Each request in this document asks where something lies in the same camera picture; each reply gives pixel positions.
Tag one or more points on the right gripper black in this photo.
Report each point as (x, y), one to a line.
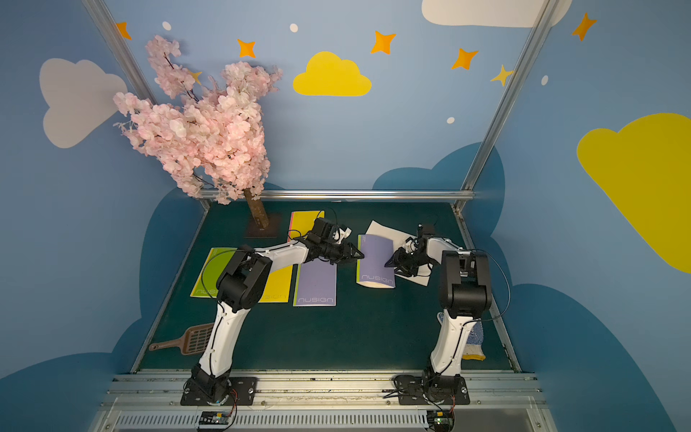
(407, 258)

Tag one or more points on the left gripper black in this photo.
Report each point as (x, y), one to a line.
(340, 251)

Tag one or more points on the small notebook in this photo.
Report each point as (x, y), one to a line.
(399, 239)

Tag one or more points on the yellow cover notebook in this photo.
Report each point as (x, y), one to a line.
(302, 222)

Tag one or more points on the green cover notebook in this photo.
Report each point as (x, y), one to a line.
(214, 264)

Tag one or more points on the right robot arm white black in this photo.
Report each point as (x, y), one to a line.
(464, 295)

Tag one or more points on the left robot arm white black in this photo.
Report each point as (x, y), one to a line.
(240, 286)

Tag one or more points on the right controller board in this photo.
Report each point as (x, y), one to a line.
(439, 421)

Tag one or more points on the controller board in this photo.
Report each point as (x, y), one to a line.
(439, 421)
(214, 420)

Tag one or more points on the brown litter scoop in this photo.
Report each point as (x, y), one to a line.
(194, 341)

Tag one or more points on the pink cherry blossom tree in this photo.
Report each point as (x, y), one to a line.
(213, 139)

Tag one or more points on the left controller board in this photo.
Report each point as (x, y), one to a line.
(214, 420)

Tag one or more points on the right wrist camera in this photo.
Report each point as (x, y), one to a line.
(425, 232)

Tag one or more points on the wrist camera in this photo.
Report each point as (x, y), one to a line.
(425, 232)
(329, 231)

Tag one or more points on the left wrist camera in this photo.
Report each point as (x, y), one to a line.
(329, 231)

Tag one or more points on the aluminium rail back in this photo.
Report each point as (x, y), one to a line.
(367, 195)

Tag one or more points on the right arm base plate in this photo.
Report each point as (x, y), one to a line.
(435, 389)

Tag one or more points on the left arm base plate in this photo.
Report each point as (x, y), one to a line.
(240, 391)

